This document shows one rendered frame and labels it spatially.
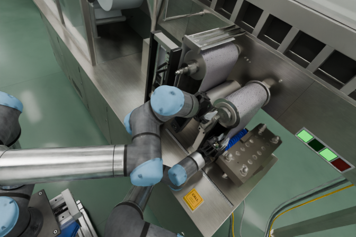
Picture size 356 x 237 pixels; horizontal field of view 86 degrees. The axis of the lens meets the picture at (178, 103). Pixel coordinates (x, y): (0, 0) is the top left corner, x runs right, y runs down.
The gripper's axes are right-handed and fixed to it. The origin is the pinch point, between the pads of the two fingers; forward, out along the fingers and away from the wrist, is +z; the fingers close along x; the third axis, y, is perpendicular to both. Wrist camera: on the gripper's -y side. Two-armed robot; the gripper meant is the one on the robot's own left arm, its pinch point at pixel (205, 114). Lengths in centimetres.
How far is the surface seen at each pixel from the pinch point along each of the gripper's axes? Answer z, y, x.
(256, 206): 136, -45, -67
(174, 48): -10.0, 7.6, 26.6
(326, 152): 40, 28, -40
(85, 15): -8, -24, 90
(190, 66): 0.4, 6.8, 21.5
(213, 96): 15.5, 4.7, 9.1
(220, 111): 8.4, 4.4, -0.9
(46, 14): 11, -70, 167
